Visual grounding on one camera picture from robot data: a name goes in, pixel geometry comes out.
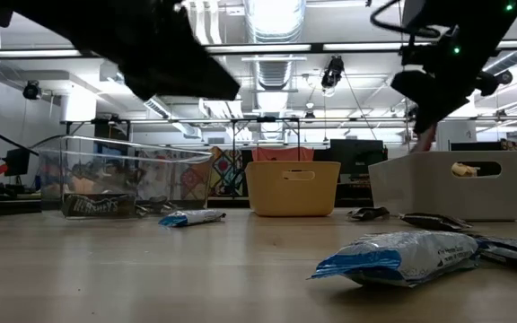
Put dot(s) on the black background metal frame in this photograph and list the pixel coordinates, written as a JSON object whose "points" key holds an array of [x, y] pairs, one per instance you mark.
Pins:
{"points": [[258, 119]]}

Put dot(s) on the grey plastic basket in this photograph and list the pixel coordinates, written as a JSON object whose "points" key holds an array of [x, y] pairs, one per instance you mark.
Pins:
{"points": [[420, 193]]}

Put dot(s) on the clear plastic basket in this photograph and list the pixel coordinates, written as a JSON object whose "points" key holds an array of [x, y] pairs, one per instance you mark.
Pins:
{"points": [[124, 179]]}

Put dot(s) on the small black box device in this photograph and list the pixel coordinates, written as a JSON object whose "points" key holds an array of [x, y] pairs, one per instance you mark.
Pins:
{"points": [[17, 161]]}

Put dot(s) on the colourful patterned quilt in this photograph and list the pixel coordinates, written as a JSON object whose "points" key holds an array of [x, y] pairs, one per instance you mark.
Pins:
{"points": [[227, 172]]}

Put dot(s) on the blue white candy bar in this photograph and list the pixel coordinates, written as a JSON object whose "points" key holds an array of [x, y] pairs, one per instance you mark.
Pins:
{"points": [[402, 258], [193, 217]]}

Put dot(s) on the yellow plastic basket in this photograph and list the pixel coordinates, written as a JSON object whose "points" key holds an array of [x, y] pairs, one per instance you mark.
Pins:
{"points": [[285, 197]]}

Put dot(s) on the black metal table frame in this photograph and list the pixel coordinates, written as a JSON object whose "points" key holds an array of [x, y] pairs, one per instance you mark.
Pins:
{"points": [[317, 46]]}

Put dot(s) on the black monitor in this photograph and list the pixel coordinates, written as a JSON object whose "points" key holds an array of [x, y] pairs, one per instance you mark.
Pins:
{"points": [[357, 154]]}

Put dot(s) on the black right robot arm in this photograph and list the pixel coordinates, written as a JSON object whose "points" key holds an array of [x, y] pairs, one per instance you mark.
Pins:
{"points": [[465, 13]]}

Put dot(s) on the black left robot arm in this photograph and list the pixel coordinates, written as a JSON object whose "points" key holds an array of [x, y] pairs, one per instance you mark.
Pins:
{"points": [[151, 54]]}

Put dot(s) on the silver ventilation duct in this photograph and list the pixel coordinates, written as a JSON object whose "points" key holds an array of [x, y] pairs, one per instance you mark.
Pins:
{"points": [[276, 72]]}

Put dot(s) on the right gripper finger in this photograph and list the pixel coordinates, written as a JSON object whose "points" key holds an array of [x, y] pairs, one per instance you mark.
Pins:
{"points": [[424, 119]]}

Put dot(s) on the black ceiling spotlight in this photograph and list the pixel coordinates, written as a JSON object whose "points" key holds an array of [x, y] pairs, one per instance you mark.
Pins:
{"points": [[332, 72], [503, 77], [32, 89]]}

